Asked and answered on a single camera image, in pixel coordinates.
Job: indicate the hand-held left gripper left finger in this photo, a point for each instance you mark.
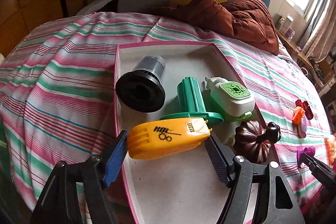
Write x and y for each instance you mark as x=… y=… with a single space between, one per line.
x=115 y=158

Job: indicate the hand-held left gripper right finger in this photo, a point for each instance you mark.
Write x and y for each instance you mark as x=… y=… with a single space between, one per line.
x=218 y=161

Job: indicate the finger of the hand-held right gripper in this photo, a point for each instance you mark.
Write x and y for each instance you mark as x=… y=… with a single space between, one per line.
x=323 y=170

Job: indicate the magenta plastic cup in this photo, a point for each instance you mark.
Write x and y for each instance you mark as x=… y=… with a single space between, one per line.
x=305 y=151

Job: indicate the brown pumpkin ornament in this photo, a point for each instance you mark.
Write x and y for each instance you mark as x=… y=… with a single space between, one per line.
x=249 y=142

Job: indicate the pink cardboard box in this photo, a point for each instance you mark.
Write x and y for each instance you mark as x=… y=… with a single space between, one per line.
x=183 y=187

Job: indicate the yellow plastic toy case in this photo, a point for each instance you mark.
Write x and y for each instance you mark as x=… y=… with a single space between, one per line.
x=162 y=142

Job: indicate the small orange plastic toy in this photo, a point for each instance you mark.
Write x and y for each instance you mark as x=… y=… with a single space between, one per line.
x=299 y=116

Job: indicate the red translucent plastic piece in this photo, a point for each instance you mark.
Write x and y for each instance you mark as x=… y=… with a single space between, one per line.
x=308 y=111

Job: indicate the white green plug-in device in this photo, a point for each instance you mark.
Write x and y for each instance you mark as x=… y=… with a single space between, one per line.
x=231 y=98

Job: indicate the green plastic flanged part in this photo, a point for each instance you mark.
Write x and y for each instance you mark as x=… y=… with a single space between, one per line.
x=190 y=98

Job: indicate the black funnel-shaped filter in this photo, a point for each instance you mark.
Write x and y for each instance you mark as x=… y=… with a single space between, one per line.
x=140 y=92

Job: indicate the red puzzle block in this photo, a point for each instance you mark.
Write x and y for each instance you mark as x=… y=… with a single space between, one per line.
x=299 y=103

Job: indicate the striped bed sheet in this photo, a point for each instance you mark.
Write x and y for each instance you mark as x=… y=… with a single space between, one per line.
x=65 y=82

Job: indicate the beige pillow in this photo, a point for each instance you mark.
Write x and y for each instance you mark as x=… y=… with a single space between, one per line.
x=283 y=52

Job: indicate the wooden bedside shelf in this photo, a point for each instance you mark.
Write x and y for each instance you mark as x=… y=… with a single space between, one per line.
x=291 y=47

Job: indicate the small pink carton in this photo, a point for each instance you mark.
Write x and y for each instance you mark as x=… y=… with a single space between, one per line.
x=290 y=33

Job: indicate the brown quilt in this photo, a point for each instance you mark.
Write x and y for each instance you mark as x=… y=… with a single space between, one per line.
x=252 y=22

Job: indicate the brown pillow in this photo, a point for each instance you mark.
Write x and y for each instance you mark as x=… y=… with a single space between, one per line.
x=207 y=14

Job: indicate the white carton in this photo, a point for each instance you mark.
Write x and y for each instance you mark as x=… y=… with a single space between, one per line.
x=286 y=24

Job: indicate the pink patterned curtain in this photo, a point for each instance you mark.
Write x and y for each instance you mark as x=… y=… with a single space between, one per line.
x=320 y=16

